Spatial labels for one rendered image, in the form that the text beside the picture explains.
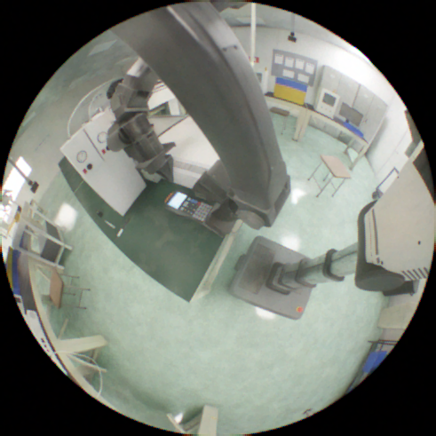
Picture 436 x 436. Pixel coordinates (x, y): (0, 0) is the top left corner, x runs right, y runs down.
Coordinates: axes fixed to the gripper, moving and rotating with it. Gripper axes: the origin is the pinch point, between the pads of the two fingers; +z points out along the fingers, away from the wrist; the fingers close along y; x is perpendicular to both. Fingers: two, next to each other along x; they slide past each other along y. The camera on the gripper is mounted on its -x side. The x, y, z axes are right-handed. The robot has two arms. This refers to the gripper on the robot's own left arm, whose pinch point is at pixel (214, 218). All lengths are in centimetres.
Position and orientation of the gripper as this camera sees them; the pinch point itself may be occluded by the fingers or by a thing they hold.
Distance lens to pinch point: 43.0
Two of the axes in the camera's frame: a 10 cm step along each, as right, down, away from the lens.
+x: 7.9, 5.8, 2.2
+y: -4.7, 7.9, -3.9
